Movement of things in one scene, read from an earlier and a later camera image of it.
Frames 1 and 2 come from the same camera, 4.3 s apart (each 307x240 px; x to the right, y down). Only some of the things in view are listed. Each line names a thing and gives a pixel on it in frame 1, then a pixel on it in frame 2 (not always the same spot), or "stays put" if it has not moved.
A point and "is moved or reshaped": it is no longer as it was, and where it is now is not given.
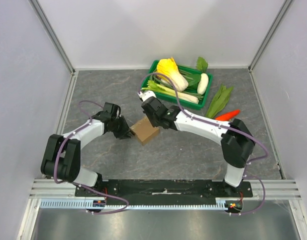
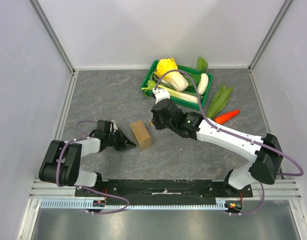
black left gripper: (126, 130) to (122, 145)
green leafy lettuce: (219, 102) stays put
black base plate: (166, 188) stays put
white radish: (203, 83) stays put
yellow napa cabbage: (169, 67) stays put
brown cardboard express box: (144, 131) is moved or reshaped
